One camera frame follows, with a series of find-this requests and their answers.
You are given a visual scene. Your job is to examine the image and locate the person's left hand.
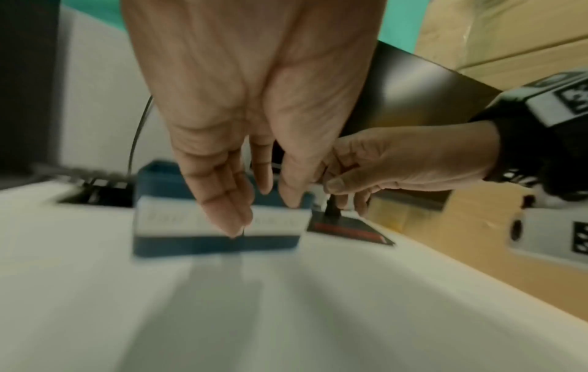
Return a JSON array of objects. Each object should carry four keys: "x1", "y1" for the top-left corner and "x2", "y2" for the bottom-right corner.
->
[{"x1": 120, "y1": 0, "x2": 386, "y2": 238}]

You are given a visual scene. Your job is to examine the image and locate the person's right hand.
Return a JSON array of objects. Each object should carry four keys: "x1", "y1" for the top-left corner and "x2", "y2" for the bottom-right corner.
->
[{"x1": 322, "y1": 120, "x2": 502, "y2": 218}]

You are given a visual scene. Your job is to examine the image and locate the black stand with red label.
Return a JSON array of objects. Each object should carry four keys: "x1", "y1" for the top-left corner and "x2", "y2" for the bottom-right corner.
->
[{"x1": 306, "y1": 195, "x2": 396, "y2": 248}]

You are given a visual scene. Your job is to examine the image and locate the black flat panel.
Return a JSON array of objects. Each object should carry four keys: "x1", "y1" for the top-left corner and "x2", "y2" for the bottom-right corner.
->
[{"x1": 342, "y1": 40, "x2": 505, "y2": 212}]

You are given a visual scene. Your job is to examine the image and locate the blue box with white label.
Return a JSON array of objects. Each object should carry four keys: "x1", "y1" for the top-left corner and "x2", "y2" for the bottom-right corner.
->
[{"x1": 132, "y1": 159, "x2": 316, "y2": 259}]

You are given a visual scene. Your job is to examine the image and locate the dark monitor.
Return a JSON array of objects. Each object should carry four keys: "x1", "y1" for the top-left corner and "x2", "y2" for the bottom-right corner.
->
[{"x1": 0, "y1": 0, "x2": 61, "y2": 191}]

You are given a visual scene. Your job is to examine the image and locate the black wrist strap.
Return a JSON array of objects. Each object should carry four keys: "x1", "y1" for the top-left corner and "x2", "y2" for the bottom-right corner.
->
[{"x1": 469, "y1": 103, "x2": 557, "y2": 187}]

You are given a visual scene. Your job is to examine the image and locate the thin black cable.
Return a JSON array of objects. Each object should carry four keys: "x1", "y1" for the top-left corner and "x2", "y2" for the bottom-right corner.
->
[{"x1": 127, "y1": 94, "x2": 154, "y2": 177}]

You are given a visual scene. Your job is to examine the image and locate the white wrist camera with markers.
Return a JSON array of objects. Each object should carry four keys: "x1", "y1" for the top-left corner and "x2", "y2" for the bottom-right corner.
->
[{"x1": 503, "y1": 70, "x2": 588, "y2": 274}]

